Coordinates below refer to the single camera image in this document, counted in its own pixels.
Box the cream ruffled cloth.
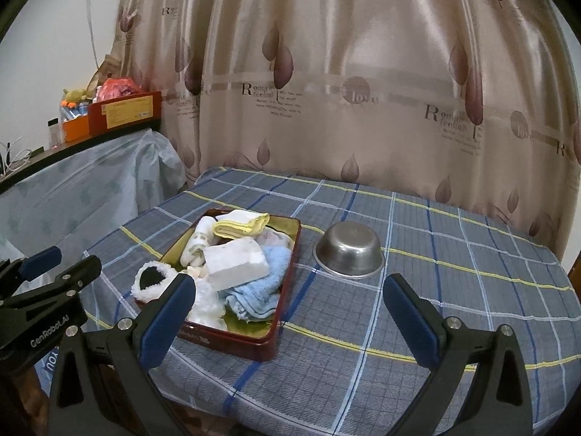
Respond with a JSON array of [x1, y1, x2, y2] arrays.
[[185, 265, 209, 279]]

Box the white fluffy slipper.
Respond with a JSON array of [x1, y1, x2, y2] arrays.
[[131, 261, 177, 303], [186, 279, 227, 331]]

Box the white printed sock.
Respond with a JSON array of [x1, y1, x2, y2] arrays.
[[180, 215, 218, 268]]

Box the white foam block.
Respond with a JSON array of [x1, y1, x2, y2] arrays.
[[205, 236, 270, 291]]

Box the yellow white cloth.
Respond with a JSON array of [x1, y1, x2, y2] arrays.
[[212, 210, 270, 239]]

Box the light blue towel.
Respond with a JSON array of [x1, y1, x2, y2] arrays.
[[219, 246, 292, 323]]

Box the person's right hand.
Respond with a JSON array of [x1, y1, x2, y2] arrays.
[[16, 367, 49, 435]]

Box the dark side shelf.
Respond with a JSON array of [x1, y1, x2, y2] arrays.
[[0, 119, 161, 194]]

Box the clear plastic jar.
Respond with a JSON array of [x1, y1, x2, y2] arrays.
[[47, 118, 61, 149]]

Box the orange box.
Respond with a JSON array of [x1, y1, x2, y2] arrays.
[[62, 115, 90, 144]]

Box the blue plaid tablecloth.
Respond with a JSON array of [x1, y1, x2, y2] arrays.
[[33, 165, 578, 436]]

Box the water bottles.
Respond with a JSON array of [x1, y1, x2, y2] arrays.
[[60, 100, 90, 122]]

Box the red gold tin box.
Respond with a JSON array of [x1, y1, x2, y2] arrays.
[[131, 209, 301, 361]]

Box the red cardboard box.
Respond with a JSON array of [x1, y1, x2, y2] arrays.
[[88, 92, 162, 136]]

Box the stainless steel bowl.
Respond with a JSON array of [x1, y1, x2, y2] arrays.
[[313, 221, 384, 279]]

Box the beige leaf print curtain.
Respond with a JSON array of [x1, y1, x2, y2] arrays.
[[93, 0, 580, 256]]

